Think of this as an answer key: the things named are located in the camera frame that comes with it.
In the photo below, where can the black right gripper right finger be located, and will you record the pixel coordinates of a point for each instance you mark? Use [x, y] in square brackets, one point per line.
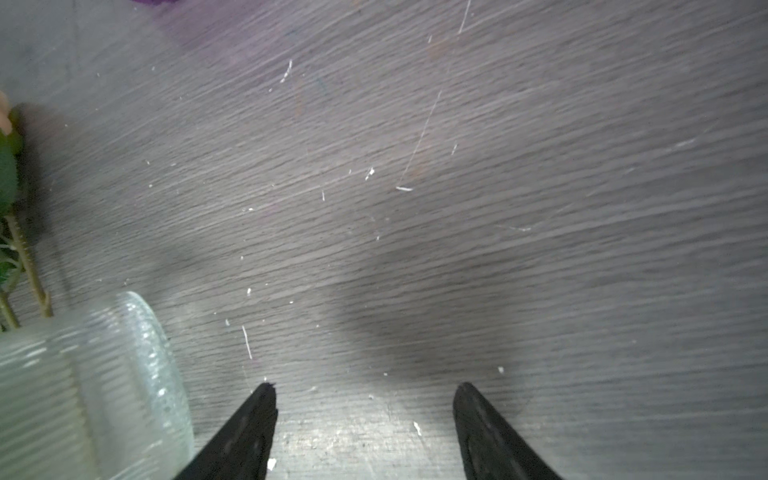
[490, 448]

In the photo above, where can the clear ribbed glass vase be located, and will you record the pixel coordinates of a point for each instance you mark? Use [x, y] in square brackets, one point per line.
[93, 393]

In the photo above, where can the peach artificial rose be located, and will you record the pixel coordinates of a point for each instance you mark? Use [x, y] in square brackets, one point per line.
[16, 254]

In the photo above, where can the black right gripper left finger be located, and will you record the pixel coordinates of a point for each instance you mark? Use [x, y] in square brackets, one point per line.
[241, 448]

